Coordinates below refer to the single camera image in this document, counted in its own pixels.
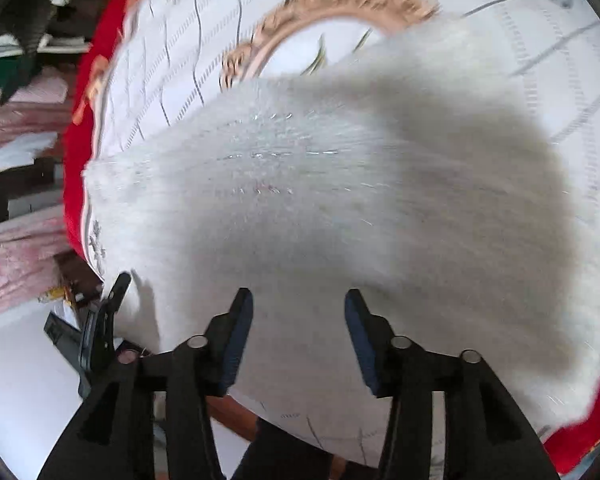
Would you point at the pink floral cloth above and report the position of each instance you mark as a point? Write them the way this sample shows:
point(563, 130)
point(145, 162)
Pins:
point(15, 260)

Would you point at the white fuzzy cardigan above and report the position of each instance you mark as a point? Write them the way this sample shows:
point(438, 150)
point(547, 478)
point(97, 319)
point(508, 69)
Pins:
point(330, 185)

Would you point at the white diamond-pattern cloth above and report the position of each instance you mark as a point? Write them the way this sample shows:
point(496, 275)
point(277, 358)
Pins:
point(180, 35)

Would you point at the red floral blanket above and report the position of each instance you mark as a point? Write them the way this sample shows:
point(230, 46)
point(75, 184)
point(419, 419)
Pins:
point(75, 170)

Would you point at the person's dark pants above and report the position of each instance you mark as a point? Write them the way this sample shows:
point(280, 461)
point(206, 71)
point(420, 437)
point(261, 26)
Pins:
point(280, 455)

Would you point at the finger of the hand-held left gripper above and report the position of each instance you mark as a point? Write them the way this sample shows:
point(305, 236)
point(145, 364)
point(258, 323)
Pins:
point(65, 335)
point(102, 330)

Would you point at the dark green garment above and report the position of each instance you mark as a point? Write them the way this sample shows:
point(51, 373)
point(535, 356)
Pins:
point(0, 72)

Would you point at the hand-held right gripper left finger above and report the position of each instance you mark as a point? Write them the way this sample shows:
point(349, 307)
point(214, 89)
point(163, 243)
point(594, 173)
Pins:
point(240, 330)

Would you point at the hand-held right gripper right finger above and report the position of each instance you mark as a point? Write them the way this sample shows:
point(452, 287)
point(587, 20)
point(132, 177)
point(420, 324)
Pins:
point(360, 330)

